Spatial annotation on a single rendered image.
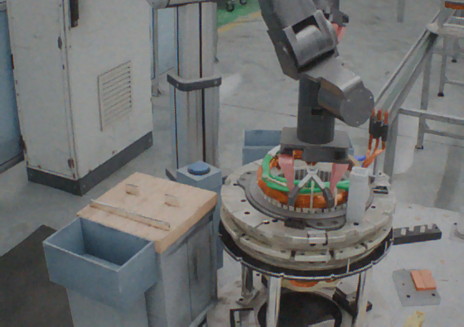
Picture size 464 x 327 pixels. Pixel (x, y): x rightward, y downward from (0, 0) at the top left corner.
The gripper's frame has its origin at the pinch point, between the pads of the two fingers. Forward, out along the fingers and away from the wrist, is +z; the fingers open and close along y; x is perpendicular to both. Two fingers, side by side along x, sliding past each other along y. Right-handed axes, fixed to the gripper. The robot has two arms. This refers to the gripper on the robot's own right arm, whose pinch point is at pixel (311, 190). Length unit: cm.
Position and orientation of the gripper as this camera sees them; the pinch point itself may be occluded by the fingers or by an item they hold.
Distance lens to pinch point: 98.1
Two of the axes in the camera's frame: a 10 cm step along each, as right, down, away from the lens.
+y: 9.9, 0.6, -1.0
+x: 1.2, -4.1, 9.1
